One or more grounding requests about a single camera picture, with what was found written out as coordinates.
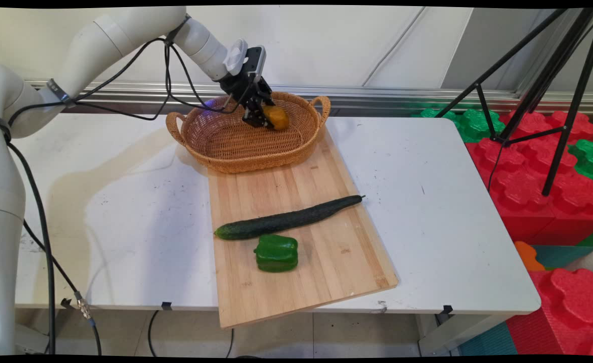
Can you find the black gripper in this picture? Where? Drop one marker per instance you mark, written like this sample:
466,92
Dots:
246,85

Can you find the orange yellow fruit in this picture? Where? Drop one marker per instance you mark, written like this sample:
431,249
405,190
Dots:
276,118

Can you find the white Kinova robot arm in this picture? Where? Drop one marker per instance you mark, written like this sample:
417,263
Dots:
4,201

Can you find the woven wicker basket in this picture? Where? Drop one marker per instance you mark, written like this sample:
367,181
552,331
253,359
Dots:
236,141

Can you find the dark green cucumber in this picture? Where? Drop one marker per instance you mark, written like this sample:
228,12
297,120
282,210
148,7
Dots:
286,219

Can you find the green bell pepper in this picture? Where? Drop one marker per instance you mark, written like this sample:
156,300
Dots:
276,253

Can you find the bamboo cutting board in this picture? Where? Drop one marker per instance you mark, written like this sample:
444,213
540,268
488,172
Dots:
321,242

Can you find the green foam block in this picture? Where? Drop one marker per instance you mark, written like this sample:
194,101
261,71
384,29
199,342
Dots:
472,123
589,159

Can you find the black table clip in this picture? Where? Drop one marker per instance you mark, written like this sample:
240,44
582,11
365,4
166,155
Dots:
447,309
65,303
166,305

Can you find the grey table leg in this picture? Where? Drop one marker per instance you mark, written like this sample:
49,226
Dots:
452,335

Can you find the orange foam piece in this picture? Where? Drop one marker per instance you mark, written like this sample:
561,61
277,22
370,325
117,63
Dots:
527,256

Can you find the black tripod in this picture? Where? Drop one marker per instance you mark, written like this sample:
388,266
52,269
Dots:
568,70

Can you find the teal foam mat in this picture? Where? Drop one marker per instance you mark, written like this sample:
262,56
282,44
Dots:
487,343
563,254

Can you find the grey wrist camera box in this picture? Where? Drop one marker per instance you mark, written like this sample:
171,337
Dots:
255,63

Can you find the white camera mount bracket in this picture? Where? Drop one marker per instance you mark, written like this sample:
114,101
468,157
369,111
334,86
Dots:
236,56

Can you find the aluminium window rail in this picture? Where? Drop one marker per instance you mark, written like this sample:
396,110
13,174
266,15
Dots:
402,96

